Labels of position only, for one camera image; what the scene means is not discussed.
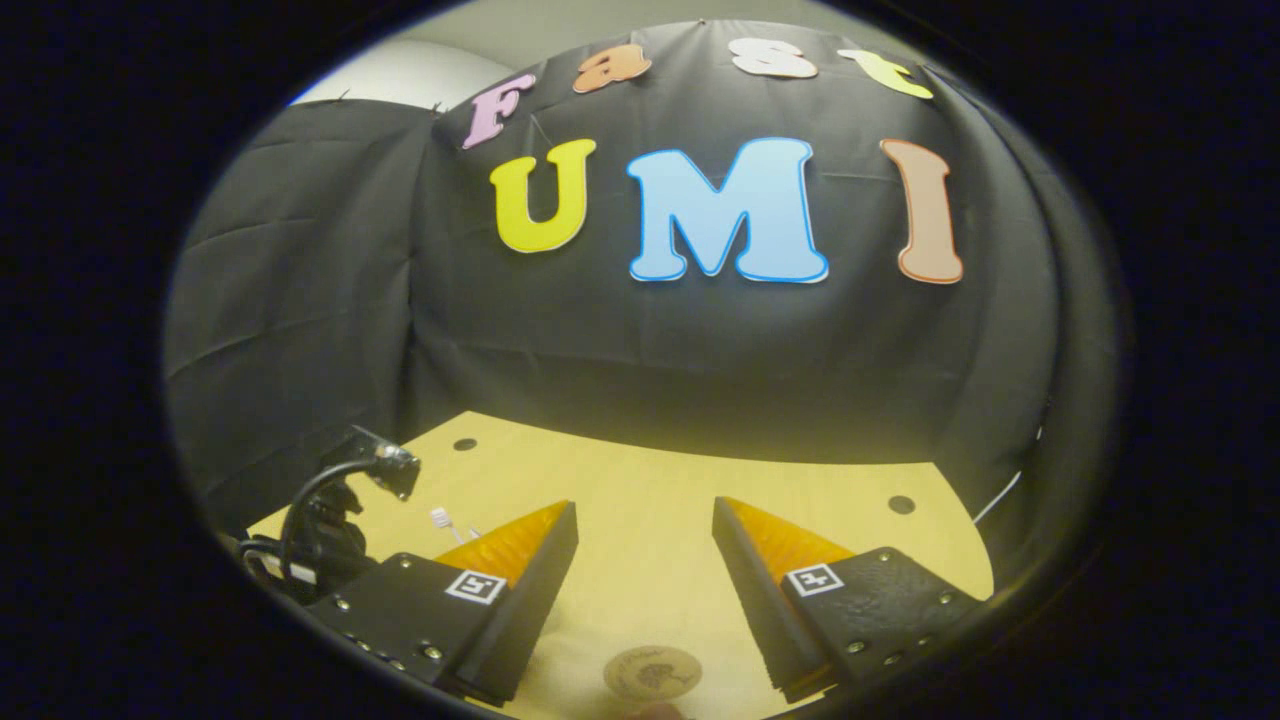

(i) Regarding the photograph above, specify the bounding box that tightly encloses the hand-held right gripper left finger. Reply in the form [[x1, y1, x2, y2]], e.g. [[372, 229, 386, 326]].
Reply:
[[303, 500, 580, 708]]

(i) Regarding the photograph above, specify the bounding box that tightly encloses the wooden desktop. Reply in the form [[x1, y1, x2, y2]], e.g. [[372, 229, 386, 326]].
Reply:
[[245, 410, 996, 720]]

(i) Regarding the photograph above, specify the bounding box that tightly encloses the round wooden coaster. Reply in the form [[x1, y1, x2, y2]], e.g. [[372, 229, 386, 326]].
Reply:
[[603, 645, 703, 702]]

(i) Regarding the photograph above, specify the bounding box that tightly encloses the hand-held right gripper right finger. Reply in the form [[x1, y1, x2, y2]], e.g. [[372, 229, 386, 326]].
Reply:
[[711, 496, 984, 704]]

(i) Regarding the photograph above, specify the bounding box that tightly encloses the black backdrop cloth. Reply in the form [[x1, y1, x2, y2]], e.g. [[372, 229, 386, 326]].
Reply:
[[165, 20, 1121, 561]]

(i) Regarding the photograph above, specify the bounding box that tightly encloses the black cable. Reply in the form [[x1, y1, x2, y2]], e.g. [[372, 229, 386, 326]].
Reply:
[[278, 455, 393, 583]]

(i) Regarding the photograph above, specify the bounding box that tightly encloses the white toothbrush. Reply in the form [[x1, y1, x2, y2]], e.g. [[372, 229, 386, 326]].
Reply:
[[430, 507, 481, 546]]

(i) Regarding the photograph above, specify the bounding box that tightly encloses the white cable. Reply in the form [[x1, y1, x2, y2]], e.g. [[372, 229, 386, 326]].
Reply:
[[972, 470, 1023, 528]]

